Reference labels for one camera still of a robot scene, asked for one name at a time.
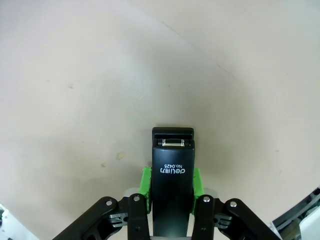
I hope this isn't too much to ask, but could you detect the grey metal frame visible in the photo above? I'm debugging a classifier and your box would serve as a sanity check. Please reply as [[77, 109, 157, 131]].
[[271, 185, 320, 240]]

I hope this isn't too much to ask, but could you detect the black deli stapler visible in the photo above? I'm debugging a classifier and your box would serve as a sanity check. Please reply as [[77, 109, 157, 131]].
[[151, 126, 196, 237]]

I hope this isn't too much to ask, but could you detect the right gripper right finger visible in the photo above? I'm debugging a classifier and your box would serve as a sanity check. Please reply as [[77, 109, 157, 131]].
[[191, 168, 282, 240]]

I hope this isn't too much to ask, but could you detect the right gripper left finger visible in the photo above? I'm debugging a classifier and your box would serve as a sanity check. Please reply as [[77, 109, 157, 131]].
[[52, 166, 153, 240]]

